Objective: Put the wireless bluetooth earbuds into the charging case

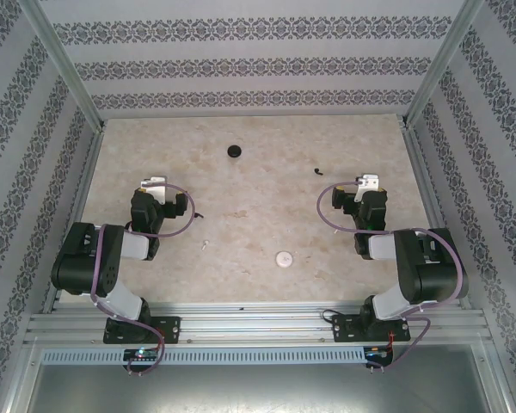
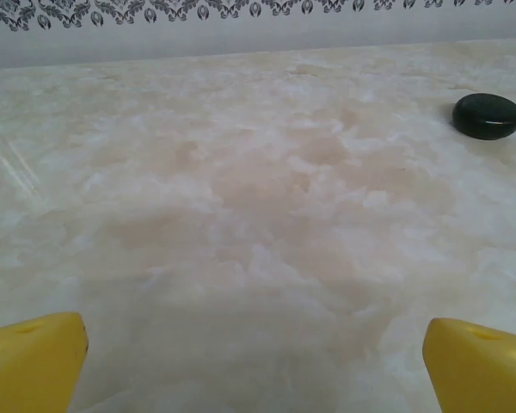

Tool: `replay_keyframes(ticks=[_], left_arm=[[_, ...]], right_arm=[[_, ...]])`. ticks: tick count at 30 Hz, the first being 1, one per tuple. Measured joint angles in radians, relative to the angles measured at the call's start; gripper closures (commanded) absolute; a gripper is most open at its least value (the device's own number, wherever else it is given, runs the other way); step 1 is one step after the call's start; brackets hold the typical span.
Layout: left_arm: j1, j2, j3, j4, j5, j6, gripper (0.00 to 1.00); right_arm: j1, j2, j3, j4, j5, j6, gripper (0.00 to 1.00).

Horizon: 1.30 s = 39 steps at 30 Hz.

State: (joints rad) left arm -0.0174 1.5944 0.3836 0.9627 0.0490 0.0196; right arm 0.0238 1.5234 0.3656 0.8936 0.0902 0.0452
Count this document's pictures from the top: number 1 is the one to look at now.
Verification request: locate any grey sheet metal tray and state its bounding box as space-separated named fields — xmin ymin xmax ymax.
xmin=8 ymin=342 xmax=513 ymax=413

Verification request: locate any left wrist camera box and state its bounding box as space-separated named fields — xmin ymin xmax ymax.
xmin=139 ymin=175 xmax=169 ymax=204

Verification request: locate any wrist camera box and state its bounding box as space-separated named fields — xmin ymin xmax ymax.
xmin=354 ymin=173 xmax=380 ymax=204
xmin=139 ymin=175 xmax=169 ymax=204

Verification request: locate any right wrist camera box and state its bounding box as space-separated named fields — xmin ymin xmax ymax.
xmin=354 ymin=173 xmax=380 ymax=204

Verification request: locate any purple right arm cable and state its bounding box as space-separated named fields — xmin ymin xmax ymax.
xmin=317 ymin=182 xmax=465 ymax=373

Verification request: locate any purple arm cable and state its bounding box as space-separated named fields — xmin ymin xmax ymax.
xmin=317 ymin=182 xmax=465 ymax=373
xmin=89 ymin=182 xmax=197 ymax=374

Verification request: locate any aluminium table side rail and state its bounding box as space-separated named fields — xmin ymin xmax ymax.
xmin=40 ymin=126 xmax=108 ymax=315
xmin=402 ymin=124 xmax=474 ymax=311

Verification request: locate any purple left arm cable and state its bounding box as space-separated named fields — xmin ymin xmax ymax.
xmin=89 ymin=182 xmax=197 ymax=374

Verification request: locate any aluminium arm base rail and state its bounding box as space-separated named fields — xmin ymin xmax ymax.
xmin=23 ymin=300 xmax=494 ymax=348

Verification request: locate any aluminium frame post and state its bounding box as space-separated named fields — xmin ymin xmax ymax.
xmin=16 ymin=0 xmax=107 ymax=133
xmin=399 ymin=0 xmax=487 ymax=130

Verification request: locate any slotted grey cable duct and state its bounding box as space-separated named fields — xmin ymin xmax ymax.
xmin=40 ymin=346 xmax=395 ymax=367

